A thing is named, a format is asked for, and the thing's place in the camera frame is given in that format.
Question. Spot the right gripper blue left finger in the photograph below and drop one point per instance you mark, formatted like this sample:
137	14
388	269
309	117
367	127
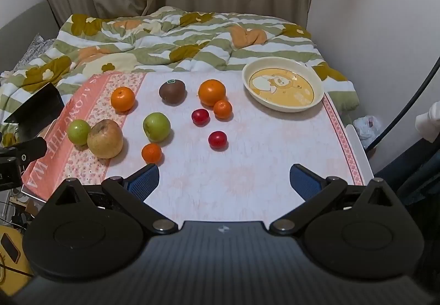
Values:
130	194

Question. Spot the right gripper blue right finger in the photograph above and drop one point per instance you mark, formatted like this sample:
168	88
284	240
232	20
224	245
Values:
318	195

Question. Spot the small mandarin front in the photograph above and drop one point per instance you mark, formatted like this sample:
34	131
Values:
152	153

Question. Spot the small mandarin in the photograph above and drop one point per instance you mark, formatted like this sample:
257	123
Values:
223	109
152	153

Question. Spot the large yellowish red apple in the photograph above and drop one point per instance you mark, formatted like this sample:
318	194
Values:
105	140

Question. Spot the green apple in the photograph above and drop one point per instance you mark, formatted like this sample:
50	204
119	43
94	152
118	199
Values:
78	131
156	127

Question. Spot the medium orange mandarin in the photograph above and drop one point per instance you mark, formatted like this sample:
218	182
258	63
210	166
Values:
122	99

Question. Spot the red cherry tomato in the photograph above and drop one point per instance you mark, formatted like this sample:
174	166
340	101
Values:
200	117
217	140

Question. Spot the brown kiwi with sticker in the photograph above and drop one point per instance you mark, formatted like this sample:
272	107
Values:
173	91

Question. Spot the large orange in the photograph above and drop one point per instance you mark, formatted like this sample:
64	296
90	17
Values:
211	91

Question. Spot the white plastic bag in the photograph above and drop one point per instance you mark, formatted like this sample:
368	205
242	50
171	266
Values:
367	129

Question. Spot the yellow guitar body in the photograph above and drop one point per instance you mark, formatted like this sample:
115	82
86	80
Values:
15	268

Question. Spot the pink white tablecloth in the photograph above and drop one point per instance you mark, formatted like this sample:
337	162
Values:
227	158

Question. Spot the cream bowl with bear print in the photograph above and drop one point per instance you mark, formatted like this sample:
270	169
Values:
283	85

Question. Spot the grey sofa backrest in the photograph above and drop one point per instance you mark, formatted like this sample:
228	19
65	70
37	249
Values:
17	35

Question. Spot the green striped floral blanket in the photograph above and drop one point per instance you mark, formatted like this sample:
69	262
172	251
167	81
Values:
167	40

